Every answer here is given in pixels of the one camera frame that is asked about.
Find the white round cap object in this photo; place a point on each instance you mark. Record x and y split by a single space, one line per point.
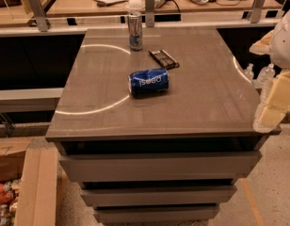
133 5

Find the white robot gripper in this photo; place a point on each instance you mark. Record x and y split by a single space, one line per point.
285 42

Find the cardboard box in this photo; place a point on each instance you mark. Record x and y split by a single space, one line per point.
34 161

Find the grey drawer cabinet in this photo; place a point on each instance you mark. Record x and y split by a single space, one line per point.
168 155

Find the blue pepsi can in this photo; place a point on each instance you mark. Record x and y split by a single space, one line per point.
152 80

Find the clear plastic bottle left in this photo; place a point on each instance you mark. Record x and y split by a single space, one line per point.
249 72

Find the right metal bracket post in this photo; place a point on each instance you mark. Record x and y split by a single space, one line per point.
256 10

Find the clear plastic bottle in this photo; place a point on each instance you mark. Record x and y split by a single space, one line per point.
266 73
249 72

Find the metal bracket post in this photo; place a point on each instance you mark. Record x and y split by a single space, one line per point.
256 10
149 13
39 15

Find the middle metal bracket post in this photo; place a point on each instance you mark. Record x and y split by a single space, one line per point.
149 13

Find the left metal bracket post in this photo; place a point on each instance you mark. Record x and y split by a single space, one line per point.
39 15

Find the colourful items in box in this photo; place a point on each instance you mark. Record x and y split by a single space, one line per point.
9 198

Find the clear plastic bottle right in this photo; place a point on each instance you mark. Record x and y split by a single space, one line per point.
266 73

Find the tall silver energy drink can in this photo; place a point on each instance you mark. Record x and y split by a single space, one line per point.
135 30

